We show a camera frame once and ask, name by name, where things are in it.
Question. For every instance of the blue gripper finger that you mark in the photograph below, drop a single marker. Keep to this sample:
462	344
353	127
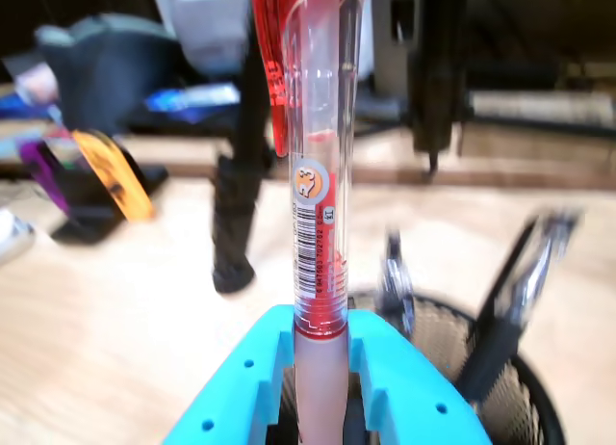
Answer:
414	397
231	397

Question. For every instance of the clear pen black cap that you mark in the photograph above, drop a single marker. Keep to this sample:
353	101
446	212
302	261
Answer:
500	339

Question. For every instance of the clear pen grey grip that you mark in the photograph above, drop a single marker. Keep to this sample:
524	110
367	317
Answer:
397	281

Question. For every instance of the red clear pen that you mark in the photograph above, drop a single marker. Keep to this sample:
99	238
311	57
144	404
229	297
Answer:
320	223

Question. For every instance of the black mesh pen holder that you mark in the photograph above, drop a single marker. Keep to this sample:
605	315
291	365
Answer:
510	406

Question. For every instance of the black tripod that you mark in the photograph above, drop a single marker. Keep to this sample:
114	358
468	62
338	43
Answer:
236	223

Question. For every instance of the orange game controller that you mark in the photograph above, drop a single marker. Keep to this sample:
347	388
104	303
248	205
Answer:
115	175

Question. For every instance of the black tray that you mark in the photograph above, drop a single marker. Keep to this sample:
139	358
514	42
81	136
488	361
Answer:
192	127

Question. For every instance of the purple game controller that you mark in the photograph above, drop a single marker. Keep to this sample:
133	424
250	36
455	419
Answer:
43	175

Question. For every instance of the blue packet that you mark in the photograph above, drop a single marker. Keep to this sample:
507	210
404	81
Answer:
192	100

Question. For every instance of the cardboard box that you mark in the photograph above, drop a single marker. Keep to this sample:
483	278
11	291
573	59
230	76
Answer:
539	110

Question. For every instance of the grey-green chair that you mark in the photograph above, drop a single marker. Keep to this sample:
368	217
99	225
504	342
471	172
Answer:
110	79

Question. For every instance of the white plastic bag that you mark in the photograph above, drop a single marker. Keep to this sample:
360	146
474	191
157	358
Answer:
41	84

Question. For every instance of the white paper box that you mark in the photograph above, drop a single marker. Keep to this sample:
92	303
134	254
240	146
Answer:
212	31

